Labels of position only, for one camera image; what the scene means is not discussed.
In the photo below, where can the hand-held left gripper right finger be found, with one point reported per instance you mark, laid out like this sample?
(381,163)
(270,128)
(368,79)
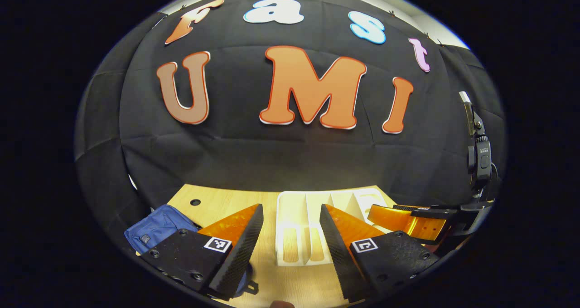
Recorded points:
(337,253)

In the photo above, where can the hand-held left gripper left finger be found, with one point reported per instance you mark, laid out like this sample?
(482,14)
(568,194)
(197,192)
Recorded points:
(242,253)

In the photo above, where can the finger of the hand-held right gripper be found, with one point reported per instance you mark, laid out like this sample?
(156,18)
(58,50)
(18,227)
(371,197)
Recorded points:
(430,212)

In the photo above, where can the black backdrop cloth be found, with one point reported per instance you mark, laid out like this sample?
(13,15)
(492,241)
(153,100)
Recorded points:
(281,158)

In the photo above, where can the white bookshelf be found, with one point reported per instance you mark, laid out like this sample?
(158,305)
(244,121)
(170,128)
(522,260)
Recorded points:
(294,208)

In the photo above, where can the blue schoolbag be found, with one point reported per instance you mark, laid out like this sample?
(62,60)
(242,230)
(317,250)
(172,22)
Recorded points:
(154,228)

